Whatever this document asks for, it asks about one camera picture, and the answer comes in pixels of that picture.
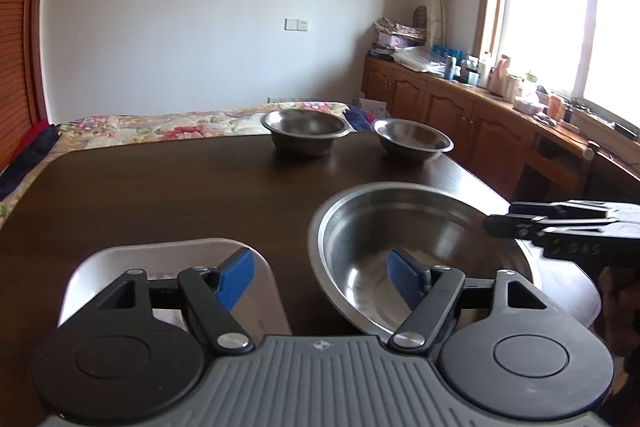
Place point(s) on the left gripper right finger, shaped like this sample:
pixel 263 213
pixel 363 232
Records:
pixel 431 294

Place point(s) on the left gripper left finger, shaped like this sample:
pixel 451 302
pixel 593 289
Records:
pixel 205 298

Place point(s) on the floral square plate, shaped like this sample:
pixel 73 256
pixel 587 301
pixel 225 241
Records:
pixel 259 310

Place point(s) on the large steel bowl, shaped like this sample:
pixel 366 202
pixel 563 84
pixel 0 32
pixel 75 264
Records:
pixel 352 233

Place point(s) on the small steel bowl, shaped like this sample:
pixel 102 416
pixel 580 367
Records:
pixel 411 140

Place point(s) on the medium steel bowl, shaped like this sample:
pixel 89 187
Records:
pixel 304 131

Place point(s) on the person's right hand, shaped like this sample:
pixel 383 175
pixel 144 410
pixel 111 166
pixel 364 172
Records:
pixel 620 302

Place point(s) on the wooden sideboard cabinet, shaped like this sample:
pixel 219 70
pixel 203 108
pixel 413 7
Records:
pixel 518 156

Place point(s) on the floral bed quilt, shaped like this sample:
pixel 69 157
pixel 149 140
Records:
pixel 115 130

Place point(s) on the pink bottle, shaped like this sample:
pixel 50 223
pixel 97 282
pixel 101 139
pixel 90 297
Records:
pixel 497 83

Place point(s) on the white paper bag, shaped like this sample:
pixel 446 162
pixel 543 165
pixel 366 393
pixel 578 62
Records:
pixel 376 109

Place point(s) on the white power strip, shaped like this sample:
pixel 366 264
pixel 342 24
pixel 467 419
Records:
pixel 282 99

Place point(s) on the navy folded cloth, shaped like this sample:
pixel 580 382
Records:
pixel 29 159

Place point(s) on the red folded cloth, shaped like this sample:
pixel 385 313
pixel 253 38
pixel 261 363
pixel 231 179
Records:
pixel 28 137

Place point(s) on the stack of papers and boxes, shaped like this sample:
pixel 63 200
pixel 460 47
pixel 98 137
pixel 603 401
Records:
pixel 399 43

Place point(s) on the wooden louvered wardrobe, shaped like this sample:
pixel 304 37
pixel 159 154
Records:
pixel 22 98

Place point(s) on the wall switch socket plate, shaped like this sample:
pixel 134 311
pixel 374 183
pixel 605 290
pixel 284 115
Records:
pixel 296 24

